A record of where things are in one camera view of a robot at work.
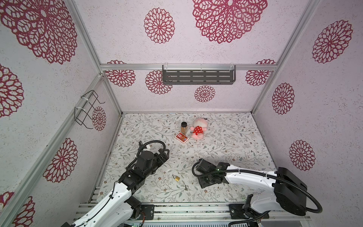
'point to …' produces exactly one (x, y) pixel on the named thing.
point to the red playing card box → (182, 137)
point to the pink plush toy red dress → (200, 126)
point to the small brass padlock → (177, 178)
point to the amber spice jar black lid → (184, 127)
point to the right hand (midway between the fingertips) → (201, 180)
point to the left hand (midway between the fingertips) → (165, 156)
